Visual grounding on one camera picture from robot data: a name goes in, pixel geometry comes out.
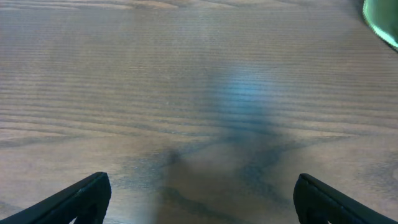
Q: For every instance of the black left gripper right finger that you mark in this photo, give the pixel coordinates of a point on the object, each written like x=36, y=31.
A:
x=317, y=203

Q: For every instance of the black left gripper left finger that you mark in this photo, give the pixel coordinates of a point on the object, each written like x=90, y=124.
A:
x=84, y=202

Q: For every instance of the green microfiber cloth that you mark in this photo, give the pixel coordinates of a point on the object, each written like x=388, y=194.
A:
x=381, y=17

